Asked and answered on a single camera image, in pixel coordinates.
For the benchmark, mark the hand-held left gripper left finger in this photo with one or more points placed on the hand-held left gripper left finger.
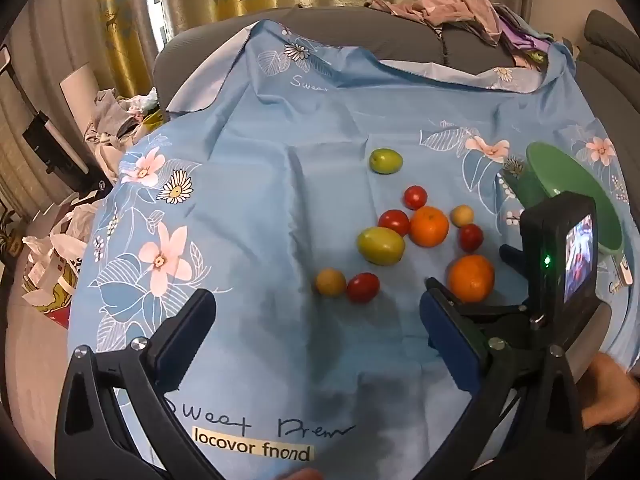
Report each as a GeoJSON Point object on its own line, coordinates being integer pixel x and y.
{"type": "Point", "coordinates": [181, 345]}

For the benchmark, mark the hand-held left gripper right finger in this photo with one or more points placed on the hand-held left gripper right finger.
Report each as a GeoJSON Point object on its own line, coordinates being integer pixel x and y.
{"type": "Point", "coordinates": [450, 345]}

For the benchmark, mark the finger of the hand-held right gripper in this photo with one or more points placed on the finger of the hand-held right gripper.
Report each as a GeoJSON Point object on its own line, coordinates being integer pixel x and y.
{"type": "Point", "coordinates": [511, 257]}
{"type": "Point", "coordinates": [500, 317]}

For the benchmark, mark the red cherry tomato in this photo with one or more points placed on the red cherry tomato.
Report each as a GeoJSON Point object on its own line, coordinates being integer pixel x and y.
{"type": "Point", "coordinates": [363, 287]}
{"type": "Point", "coordinates": [471, 237]}
{"type": "Point", "coordinates": [415, 197]}
{"type": "Point", "coordinates": [394, 222]}

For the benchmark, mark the orange mandarin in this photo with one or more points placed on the orange mandarin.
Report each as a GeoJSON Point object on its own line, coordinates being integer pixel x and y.
{"type": "Point", "coordinates": [429, 226]}
{"type": "Point", "coordinates": [471, 278]}

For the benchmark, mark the green plastic bowl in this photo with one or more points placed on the green plastic bowl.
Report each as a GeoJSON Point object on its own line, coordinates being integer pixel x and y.
{"type": "Point", "coordinates": [560, 170]}

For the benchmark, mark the large green tomato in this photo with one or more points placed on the large green tomato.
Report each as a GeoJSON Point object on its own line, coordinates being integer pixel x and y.
{"type": "Point", "coordinates": [381, 245]}

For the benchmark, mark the small green tomato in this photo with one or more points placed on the small green tomato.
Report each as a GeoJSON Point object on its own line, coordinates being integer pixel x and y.
{"type": "Point", "coordinates": [386, 161]}

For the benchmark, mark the person's right hand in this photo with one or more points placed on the person's right hand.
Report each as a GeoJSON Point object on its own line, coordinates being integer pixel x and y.
{"type": "Point", "coordinates": [612, 390]}

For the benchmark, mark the small yellow fruit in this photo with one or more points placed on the small yellow fruit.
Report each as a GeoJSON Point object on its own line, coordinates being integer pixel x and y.
{"type": "Point", "coordinates": [330, 282]}
{"type": "Point", "coordinates": [461, 215]}

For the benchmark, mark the white small device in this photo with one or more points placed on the white small device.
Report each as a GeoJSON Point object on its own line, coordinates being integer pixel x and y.
{"type": "Point", "coordinates": [625, 272]}

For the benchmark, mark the white plastic bag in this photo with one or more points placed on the white plastic bag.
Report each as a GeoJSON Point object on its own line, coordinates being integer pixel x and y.
{"type": "Point", "coordinates": [55, 265]}

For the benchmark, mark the blue floral cloth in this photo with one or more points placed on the blue floral cloth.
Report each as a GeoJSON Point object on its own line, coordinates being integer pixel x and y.
{"type": "Point", "coordinates": [280, 200]}

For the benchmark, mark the purple garment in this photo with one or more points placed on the purple garment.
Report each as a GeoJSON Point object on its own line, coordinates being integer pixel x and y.
{"type": "Point", "coordinates": [520, 35]}

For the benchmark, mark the pile of grey white clothes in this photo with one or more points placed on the pile of grey white clothes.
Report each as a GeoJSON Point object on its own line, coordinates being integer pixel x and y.
{"type": "Point", "coordinates": [112, 120]}

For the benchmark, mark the pink garment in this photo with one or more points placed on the pink garment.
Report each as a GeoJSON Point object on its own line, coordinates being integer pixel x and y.
{"type": "Point", "coordinates": [450, 0]}

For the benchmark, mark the grey sofa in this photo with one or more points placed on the grey sofa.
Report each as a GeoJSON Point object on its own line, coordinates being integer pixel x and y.
{"type": "Point", "coordinates": [350, 35]}

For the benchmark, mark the grey curtain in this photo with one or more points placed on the grey curtain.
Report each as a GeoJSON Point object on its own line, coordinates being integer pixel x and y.
{"type": "Point", "coordinates": [55, 60]}

